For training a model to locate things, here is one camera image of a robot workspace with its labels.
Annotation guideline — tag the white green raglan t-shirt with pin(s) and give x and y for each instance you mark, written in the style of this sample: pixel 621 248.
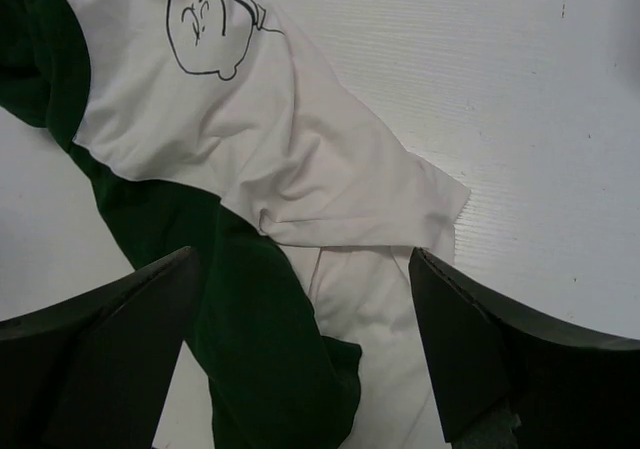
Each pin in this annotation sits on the white green raglan t-shirt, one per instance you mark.
pixel 216 124

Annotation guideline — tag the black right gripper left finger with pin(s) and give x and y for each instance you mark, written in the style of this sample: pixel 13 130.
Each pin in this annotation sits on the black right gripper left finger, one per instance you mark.
pixel 94 371

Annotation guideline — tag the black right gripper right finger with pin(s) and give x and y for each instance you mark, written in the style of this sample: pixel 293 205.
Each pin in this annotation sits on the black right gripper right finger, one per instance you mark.
pixel 505 375

